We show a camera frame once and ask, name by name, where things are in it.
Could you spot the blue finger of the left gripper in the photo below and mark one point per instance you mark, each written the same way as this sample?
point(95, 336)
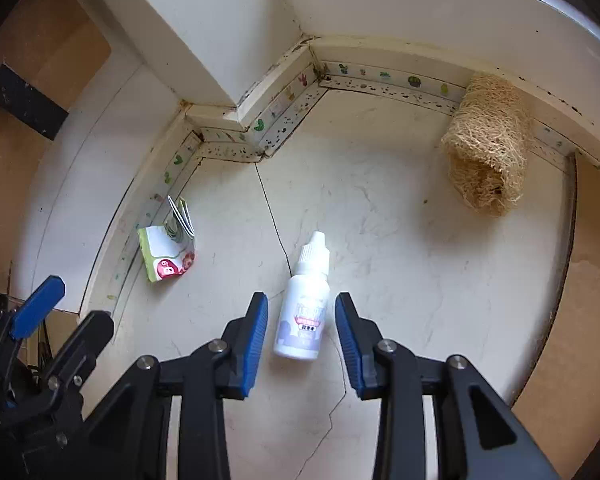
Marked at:
point(76, 359)
point(35, 309)

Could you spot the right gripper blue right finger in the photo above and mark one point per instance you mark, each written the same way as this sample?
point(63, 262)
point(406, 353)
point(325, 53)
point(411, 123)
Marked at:
point(358, 339)

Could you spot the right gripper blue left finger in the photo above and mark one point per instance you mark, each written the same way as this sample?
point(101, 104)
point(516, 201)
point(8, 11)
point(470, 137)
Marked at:
point(245, 338)

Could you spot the small white dropper bottle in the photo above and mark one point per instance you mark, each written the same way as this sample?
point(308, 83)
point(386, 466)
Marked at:
point(302, 316)

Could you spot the small green pink paper wrapper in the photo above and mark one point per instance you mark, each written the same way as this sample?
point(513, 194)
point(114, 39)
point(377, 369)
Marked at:
point(169, 249)

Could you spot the flat brown cardboard sheet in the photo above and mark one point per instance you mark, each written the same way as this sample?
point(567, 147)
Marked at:
point(560, 403)

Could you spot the natural loofah sponge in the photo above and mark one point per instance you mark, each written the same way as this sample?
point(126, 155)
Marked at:
point(488, 143)

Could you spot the wooden cutting board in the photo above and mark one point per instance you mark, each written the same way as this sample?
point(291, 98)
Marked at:
point(49, 51)

